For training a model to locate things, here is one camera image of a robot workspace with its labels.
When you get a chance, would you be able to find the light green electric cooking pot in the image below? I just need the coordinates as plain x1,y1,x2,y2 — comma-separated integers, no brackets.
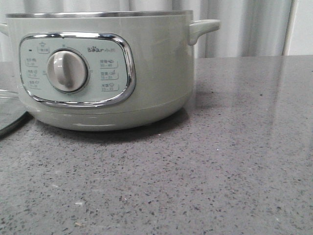
0,10,221,131

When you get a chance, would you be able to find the white pleated curtain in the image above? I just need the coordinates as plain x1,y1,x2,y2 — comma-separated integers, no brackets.
0,0,313,58

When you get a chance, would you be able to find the glass pot lid steel rim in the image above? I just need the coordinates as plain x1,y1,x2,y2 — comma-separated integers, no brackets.
0,90,27,138

